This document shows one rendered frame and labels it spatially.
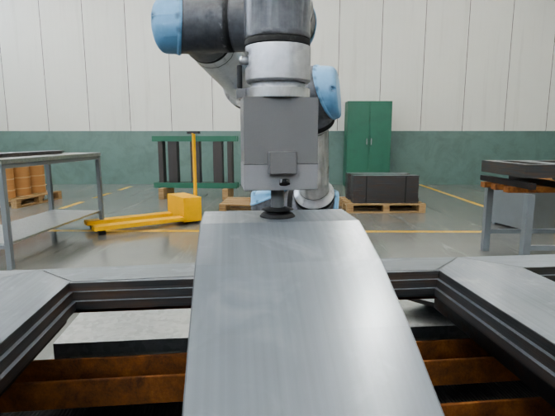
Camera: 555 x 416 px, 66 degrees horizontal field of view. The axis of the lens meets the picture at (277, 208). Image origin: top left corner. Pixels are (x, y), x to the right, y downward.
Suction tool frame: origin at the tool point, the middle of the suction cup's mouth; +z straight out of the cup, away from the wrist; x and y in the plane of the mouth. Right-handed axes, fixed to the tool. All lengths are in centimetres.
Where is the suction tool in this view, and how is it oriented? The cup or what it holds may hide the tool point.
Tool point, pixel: (277, 225)
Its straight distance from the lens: 52.4
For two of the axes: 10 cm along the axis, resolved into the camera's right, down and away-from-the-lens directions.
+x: -1.4, -1.6, 9.8
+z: 0.0, 9.9, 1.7
